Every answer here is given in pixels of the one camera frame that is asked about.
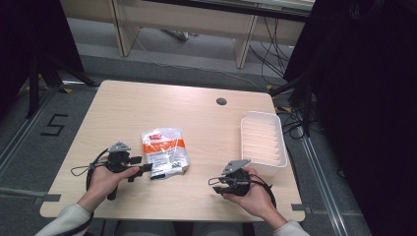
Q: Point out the person's left hand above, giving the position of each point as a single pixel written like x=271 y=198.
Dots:
x=102 y=182

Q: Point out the white plastic basket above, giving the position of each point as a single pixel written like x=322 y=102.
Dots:
x=262 y=141

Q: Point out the black metal stand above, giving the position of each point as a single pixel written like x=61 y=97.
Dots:
x=49 y=75
x=301 y=95

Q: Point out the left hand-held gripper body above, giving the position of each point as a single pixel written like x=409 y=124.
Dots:
x=115 y=160

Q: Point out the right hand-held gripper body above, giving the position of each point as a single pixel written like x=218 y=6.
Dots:
x=238 y=181

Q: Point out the black curtain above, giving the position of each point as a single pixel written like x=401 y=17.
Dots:
x=29 y=36
x=367 y=98

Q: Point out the person's right hand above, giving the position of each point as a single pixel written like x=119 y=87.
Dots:
x=256 y=198

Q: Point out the white orange-striped plastic packet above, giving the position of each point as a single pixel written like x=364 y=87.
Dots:
x=165 y=152

